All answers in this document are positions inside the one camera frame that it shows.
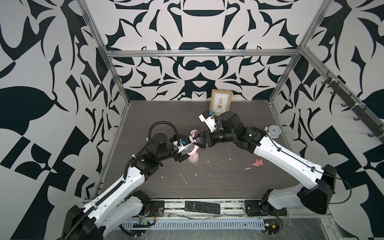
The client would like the clear baby bottle body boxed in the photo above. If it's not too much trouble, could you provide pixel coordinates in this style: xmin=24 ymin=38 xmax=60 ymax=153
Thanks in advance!
xmin=182 ymin=144 xmax=199 ymax=155

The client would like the pink bottle handle ring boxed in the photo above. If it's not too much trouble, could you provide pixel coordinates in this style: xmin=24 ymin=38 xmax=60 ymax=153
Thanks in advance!
xmin=185 ymin=129 xmax=201 ymax=157

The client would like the pink bottle cap dome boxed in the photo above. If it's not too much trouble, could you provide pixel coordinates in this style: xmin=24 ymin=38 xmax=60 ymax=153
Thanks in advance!
xmin=188 ymin=152 xmax=199 ymax=164

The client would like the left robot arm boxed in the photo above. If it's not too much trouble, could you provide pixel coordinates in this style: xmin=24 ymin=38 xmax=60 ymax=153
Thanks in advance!
xmin=60 ymin=121 xmax=200 ymax=240

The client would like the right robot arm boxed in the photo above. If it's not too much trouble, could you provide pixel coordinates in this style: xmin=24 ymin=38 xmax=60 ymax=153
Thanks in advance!
xmin=197 ymin=111 xmax=338 ymax=216

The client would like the small pink toy piece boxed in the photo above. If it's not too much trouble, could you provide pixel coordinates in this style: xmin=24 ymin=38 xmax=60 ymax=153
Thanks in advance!
xmin=252 ymin=159 xmax=264 ymax=168

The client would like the white alarm clock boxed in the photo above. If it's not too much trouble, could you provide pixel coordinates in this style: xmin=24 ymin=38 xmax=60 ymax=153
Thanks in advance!
xmin=264 ymin=125 xmax=282 ymax=139

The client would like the black remote control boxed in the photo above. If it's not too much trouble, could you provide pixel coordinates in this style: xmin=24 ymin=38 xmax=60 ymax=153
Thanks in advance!
xmin=184 ymin=201 xmax=221 ymax=215

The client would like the green circuit board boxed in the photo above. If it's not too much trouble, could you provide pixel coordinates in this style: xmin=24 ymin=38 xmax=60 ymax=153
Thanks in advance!
xmin=263 ymin=220 xmax=282 ymax=236

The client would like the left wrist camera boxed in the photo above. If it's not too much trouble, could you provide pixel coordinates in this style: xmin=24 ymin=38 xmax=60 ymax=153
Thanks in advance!
xmin=178 ymin=136 xmax=194 ymax=148

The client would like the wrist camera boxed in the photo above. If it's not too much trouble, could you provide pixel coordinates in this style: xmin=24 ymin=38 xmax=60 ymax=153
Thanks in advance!
xmin=178 ymin=136 xmax=194 ymax=148
xmin=199 ymin=111 xmax=217 ymax=133

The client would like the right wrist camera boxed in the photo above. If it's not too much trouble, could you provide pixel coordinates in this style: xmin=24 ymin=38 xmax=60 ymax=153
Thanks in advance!
xmin=199 ymin=111 xmax=217 ymax=133

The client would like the wooden picture frame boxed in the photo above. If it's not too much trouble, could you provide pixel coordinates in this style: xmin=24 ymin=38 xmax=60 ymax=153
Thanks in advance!
xmin=210 ymin=90 xmax=233 ymax=116

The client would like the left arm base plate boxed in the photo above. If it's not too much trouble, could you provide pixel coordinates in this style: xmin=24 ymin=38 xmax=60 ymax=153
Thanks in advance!
xmin=143 ymin=200 xmax=165 ymax=218

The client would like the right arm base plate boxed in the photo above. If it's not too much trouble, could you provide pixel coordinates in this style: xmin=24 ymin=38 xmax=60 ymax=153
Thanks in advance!
xmin=244 ymin=200 xmax=288 ymax=217

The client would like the white slotted cable duct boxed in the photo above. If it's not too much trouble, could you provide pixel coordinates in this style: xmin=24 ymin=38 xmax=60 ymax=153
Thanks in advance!
xmin=122 ymin=219 xmax=265 ymax=231

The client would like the wall hook rack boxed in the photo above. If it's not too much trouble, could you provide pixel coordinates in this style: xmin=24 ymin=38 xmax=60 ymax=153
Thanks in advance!
xmin=322 ymin=71 xmax=384 ymax=144

